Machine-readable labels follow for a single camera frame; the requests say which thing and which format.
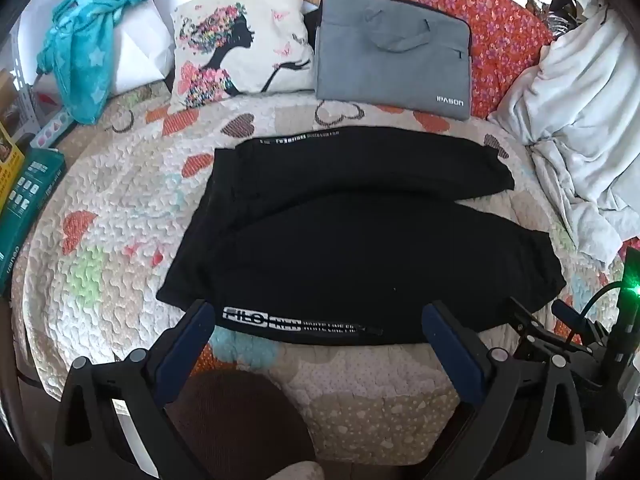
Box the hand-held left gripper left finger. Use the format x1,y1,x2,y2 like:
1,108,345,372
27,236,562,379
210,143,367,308
52,299,217,480

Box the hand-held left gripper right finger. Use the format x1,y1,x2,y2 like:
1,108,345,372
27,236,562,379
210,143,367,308
421,300,601,480

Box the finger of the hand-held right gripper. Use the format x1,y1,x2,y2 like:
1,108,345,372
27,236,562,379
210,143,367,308
550,301,608,358
507,297,551,361

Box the black pants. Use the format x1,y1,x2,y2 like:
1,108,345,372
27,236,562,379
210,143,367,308
156,127,567,347

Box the brown cloth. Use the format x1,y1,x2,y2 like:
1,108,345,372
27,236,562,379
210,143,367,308
167,370,318,480

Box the heart-print quilt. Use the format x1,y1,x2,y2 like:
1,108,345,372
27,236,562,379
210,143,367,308
10,80,640,480

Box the white fleece blanket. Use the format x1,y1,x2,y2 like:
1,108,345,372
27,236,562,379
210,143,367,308
487,0,640,267

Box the green cardboard box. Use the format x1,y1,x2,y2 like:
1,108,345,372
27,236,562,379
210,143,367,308
0,147,67,296

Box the paint palette tray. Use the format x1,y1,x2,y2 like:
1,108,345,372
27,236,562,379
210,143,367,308
30,109,77,151

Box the yellow cardboard box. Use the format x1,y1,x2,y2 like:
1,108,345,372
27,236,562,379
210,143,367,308
0,120,26,211

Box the printed white pillow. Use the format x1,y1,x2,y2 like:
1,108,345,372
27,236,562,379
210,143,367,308
167,0,315,116

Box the red floral pillow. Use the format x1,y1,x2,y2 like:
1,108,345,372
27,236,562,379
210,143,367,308
355,0,556,120

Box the grey laptop bag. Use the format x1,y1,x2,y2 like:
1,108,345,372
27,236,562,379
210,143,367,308
314,0,473,122

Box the teal star-print cloth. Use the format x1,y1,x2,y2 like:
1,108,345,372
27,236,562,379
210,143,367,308
36,0,152,126

